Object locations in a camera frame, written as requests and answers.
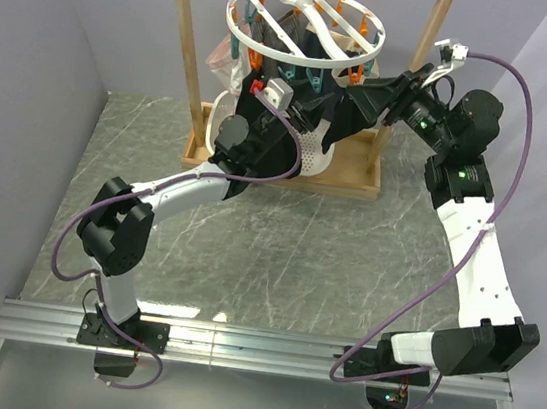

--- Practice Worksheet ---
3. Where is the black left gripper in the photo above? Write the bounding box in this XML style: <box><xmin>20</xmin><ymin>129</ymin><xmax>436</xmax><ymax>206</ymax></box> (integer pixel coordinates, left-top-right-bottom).
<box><xmin>246</xmin><ymin>71</ymin><xmax>337</xmax><ymax>175</ymax></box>

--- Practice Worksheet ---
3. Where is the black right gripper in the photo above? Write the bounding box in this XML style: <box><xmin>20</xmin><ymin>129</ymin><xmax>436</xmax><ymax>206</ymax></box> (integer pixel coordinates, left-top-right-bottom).
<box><xmin>338</xmin><ymin>53</ymin><xmax>465</xmax><ymax>157</ymax></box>

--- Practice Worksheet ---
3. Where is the black boxer underwear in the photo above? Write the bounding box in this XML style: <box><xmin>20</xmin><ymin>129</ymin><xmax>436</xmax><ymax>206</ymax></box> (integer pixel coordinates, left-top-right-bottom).
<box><xmin>231</xmin><ymin>71</ymin><xmax>297</xmax><ymax>179</ymax></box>

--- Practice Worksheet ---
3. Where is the white round clip hanger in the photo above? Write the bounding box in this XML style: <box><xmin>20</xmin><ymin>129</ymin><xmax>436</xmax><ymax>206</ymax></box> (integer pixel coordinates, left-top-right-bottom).
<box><xmin>225</xmin><ymin>0</ymin><xmax>386</xmax><ymax>84</ymax></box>

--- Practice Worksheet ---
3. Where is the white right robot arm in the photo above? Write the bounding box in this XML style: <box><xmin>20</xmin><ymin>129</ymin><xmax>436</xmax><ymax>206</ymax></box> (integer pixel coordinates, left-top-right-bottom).
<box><xmin>339</xmin><ymin>65</ymin><xmax>540</xmax><ymax>381</ymax></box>

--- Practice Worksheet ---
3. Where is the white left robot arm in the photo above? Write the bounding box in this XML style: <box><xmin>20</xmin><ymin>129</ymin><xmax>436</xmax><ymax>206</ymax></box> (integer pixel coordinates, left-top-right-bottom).
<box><xmin>76</xmin><ymin>92</ymin><xmax>328</xmax><ymax>348</ymax></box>

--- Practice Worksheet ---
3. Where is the navy hanging underwear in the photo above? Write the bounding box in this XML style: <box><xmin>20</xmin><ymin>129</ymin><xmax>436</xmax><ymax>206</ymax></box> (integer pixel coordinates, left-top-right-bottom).
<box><xmin>278</xmin><ymin>25</ymin><xmax>344</xmax><ymax>121</ymax></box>

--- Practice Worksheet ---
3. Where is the pink white hanging underwear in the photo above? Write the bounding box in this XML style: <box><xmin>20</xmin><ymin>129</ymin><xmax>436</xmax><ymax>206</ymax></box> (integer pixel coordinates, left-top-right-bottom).
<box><xmin>205</xmin><ymin>35</ymin><xmax>252</xmax><ymax>96</ymax></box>

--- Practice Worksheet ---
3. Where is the grey striped hanging underwear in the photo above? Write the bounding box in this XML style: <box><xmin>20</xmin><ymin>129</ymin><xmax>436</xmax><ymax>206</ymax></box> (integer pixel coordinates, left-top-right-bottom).
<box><xmin>249</xmin><ymin>10</ymin><xmax>304</xmax><ymax>74</ymax></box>

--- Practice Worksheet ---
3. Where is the white perforated plastic basket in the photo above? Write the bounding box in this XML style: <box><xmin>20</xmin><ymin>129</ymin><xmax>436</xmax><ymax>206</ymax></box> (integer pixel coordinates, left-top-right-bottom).
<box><xmin>205</xmin><ymin>90</ymin><xmax>336</xmax><ymax>177</ymax></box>

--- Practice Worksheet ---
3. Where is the wooden hanger rack frame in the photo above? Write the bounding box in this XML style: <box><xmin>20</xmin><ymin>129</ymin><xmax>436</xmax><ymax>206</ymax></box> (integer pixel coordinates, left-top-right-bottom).
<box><xmin>175</xmin><ymin>0</ymin><xmax>454</xmax><ymax>201</ymax></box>

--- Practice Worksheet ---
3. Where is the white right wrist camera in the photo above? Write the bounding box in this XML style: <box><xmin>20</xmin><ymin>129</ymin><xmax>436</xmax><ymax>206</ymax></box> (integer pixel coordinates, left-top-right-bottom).
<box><xmin>422</xmin><ymin>39</ymin><xmax>469</xmax><ymax>87</ymax></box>

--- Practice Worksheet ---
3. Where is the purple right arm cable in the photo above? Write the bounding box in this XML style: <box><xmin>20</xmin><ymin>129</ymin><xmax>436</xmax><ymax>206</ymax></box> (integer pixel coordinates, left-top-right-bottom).
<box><xmin>323</xmin><ymin>38</ymin><xmax>542</xmax><ymax>409</ymax></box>

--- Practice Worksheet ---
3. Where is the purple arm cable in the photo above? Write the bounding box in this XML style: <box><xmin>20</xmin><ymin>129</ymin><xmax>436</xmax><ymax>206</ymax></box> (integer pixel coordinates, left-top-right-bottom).
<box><xmin>35</xmin><ymin>65</ymin><xmax>312</xmax><ymax>409</ymax></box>
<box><xmin>323</xmin><ymin>38</ymin><xmax>542</xmax><ymax>409</ymax></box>

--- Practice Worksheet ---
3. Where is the aluminium mounting rail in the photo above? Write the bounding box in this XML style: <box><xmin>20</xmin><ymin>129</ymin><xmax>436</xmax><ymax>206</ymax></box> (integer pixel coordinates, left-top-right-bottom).
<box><xmin>0</xmin><ymin>293</ymin><xmax>521</xmax><ymax>407</ymax></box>

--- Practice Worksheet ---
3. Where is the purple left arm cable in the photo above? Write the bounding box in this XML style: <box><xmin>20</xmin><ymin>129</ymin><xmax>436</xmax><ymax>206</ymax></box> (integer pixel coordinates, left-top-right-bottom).
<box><xmin>35</xmin><ymin>65</ymin><xmax>312</xmax><ymax>409</ymax></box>

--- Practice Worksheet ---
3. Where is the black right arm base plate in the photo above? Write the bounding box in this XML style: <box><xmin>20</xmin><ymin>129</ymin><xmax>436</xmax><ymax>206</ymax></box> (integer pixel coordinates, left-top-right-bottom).
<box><xmin>342</xmin><ymin>347</ymin><xmax>431</xmax><ymax>387</ymax></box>

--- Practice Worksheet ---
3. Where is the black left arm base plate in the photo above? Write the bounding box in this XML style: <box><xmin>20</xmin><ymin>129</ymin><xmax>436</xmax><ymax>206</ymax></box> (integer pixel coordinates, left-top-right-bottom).
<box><xmin>75</xmin><ymin>312</ymin><xmax>171</xmax><ymax>354</ymax></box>

